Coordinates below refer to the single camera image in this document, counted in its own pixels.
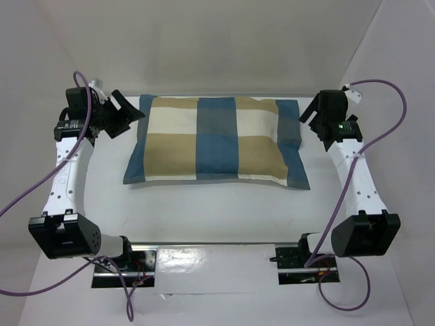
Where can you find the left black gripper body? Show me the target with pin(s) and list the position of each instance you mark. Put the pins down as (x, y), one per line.
(109, 118)

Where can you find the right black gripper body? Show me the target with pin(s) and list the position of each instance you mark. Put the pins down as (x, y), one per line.
(315, 113)

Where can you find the blue beige checked pillowcase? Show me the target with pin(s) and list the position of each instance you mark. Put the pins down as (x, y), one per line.
(216, 139)

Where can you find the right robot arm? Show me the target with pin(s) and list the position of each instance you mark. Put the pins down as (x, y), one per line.
(361, 225)

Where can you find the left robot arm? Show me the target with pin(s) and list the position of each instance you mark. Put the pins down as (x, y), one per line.
(63, 230)

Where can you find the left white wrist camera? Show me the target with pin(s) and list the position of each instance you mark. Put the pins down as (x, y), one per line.
(97, 86)

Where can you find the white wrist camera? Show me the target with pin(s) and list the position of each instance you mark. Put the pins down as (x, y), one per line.
(353, 96)
(97, 86)

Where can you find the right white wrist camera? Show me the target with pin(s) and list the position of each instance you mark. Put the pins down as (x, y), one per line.
(353, 96)

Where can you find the aluminium rail front edge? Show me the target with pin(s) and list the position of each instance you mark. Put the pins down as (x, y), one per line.
(155, 244)

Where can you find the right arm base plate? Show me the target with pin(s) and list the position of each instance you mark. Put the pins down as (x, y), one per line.
(291, 270)

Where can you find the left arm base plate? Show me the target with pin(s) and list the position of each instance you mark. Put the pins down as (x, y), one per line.
(139, 271)

